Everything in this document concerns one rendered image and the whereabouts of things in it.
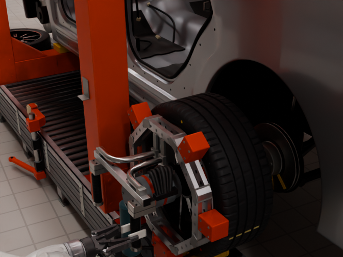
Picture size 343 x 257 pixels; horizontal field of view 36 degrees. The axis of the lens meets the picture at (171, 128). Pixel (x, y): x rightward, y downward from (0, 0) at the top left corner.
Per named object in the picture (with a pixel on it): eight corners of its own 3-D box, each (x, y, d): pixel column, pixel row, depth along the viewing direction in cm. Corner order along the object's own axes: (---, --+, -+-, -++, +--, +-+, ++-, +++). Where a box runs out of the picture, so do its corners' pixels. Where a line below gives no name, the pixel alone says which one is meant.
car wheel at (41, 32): (64, 52, 551) (62, 30, 541) (29, 74, 495) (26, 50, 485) (9, 47, 570) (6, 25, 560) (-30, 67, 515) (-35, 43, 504)
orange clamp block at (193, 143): (202, 158, 196) (211, 146, 189) (184, 164, 192) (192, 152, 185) (193, 143, 198) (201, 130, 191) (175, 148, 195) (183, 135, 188)
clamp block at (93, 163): (115, 170, 218) (114, 158, 216) (94, 176, 214) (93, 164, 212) (109, 164, 222) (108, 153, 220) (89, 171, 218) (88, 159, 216)
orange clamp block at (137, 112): (154, 120, 222) (147, 101, 224) (138, 124, 218) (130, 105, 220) (149, 126, 228) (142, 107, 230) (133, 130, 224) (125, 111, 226)
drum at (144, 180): (183, 205, 216) (183, 176, 210) (137, 222, 206) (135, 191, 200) (165, 189, 227) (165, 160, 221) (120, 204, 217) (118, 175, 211)
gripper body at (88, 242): (78, 252, 189) (102, 242, 194) (88, 265, 183) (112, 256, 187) (76, 234, 186) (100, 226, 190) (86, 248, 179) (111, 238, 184)
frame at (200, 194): (210, 273, 210) (214, 152, 185) (196, 279, 207) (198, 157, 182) (144, 205, 251) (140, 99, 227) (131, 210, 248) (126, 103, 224)
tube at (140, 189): (186, 181, 196) (186, 156, 191) (140, 197, 187) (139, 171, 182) (162, 161, 209) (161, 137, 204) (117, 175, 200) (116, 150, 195)
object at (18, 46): (80, 69, 434) (77, 28, 419) (17, 82, 410) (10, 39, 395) (73, 63, 447) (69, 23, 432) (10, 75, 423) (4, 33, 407)
